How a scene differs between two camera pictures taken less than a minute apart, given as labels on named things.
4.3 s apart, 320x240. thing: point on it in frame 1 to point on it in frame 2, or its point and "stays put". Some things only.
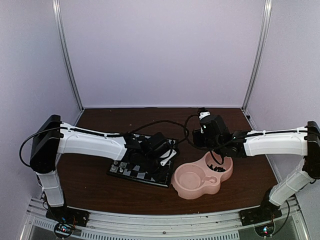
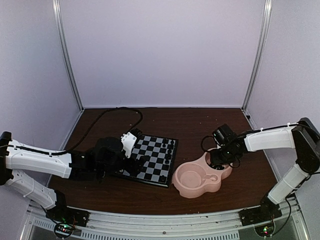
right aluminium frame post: [267, 7] stays put
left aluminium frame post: [65, 53] stays put
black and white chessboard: [160, 176] stays put
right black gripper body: [209, 144] to [225, 157]
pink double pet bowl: [192, 180] stays put
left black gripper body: [149, 165] to [130, 169]
